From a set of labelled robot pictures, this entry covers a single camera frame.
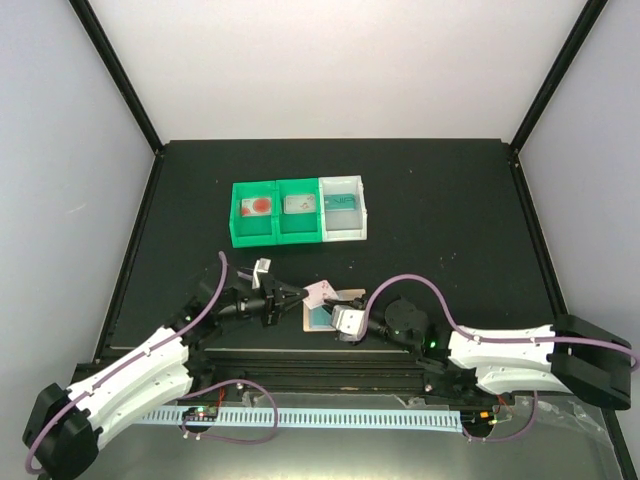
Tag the white slotted cable duct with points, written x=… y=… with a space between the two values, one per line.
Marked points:
x=314 y=418

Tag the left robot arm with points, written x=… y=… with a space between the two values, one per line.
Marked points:
x=68 y=426

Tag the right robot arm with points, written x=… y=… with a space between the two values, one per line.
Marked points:
x=569 y=356

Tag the black frame post right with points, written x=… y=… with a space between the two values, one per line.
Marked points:
x=572 y=45

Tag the black frame post left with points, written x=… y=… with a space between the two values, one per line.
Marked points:
x=103 y=46

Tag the teal vip card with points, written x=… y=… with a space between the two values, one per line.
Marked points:
x=319 y=320
x=340 y=202

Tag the black frame post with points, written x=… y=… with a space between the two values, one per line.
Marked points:
x=103 y=46
x=572 y=45

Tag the white red blossom card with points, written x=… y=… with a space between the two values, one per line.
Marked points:
x=318 y=294

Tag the teal VIP card in bin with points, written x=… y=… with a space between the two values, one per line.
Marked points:
x=340 y=202

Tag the white bin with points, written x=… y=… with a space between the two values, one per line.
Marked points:
x=346 y=225

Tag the green bin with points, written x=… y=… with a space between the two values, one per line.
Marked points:
x=252 y=221
x=297 y=229

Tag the black aluminium rail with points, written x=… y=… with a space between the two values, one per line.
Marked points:
x=354 y=372

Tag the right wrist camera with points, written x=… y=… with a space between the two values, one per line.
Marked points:
x=346 y=322

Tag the small circuit board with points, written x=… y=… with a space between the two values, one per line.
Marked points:
x=201 y=413

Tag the white card in bin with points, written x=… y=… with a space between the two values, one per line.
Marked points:
x=298 y=204

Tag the red circle card in bin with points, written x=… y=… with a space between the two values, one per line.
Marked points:
x=256 y=206

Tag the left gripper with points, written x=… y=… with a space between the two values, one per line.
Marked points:
x=273 y=291

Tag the beige card holder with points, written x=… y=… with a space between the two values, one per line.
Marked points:
x=344 y=295

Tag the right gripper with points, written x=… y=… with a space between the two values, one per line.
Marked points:
x=359 y=303

